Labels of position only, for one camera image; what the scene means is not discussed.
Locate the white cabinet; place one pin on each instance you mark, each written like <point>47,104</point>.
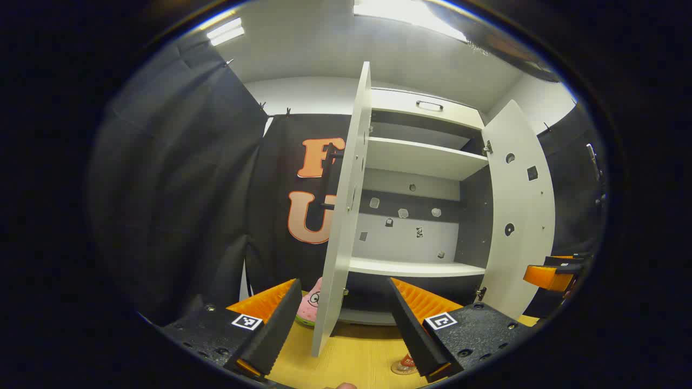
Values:
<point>416,156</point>

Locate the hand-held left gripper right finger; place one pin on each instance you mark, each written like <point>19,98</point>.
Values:
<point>413,329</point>

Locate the narrow ceiling light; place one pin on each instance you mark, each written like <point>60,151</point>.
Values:
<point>225,31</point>

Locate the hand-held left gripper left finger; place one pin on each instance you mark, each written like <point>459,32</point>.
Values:
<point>281,324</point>

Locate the clear plastic bottle red label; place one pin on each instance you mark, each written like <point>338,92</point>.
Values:
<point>404,364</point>

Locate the black backdrop cloth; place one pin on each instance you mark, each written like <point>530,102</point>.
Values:
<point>178,189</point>

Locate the white cabinet door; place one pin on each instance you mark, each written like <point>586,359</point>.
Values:
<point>346,216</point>
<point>519,205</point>

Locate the large ceiling light panel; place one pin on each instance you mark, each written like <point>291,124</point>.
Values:
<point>400,13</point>

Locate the pink starfish plush toy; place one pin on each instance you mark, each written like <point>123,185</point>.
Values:
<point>309,308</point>

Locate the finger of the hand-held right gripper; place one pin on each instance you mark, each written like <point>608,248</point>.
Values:
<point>546,276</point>

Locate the white cabinet drawer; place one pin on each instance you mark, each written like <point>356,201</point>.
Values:
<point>394,105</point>

